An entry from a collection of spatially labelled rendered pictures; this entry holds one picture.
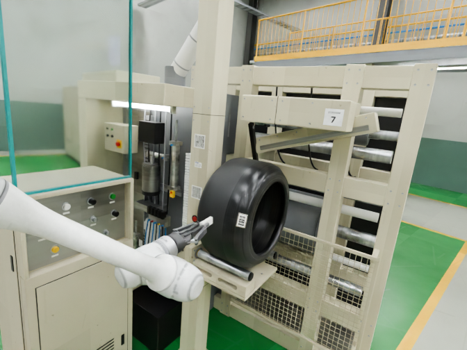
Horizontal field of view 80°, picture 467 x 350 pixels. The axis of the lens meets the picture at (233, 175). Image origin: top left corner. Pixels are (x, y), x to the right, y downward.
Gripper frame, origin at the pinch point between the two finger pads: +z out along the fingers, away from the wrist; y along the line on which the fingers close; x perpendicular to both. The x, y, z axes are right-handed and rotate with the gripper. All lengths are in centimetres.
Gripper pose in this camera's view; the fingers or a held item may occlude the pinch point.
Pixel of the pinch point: (206, 223)
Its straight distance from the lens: 119.3
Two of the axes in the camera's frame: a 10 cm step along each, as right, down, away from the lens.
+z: 5.7, -2.8, 7.8
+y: -8.2, -2.0, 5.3
